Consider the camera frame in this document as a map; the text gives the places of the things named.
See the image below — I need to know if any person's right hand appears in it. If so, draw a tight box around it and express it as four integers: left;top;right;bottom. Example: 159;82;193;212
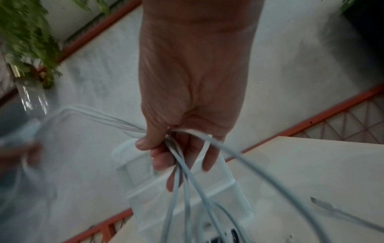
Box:
136;24;259;193

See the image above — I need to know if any person's left hand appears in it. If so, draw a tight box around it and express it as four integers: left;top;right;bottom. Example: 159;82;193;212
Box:
0;142;43;177

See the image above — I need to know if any person's right forearm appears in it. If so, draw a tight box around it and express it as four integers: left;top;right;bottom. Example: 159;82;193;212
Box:
140;0;265;30

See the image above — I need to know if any clear glass bottle vase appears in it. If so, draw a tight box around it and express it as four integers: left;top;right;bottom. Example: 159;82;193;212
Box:
8;63;51;116

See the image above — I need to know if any orange painted curb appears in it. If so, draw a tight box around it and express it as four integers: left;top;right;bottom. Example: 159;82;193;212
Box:
0;0;142;101

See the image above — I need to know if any clear plastic container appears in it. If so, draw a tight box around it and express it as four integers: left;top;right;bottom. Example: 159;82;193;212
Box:
112;139;256;239

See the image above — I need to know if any green leafy plant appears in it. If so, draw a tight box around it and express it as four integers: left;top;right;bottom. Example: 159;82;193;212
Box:
0;0;64;89

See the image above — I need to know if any orange metal railing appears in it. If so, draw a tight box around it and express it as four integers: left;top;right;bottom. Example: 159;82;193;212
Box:
62;84;384;243

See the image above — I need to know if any black object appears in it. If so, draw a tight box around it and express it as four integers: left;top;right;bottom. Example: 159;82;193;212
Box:
210;228;240;243

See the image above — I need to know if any dark planter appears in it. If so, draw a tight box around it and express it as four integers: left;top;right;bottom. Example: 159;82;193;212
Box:
338;0;384;84

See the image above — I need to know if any white cable with silver plug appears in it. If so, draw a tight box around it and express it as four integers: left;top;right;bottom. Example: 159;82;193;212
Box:
310;196;384;229

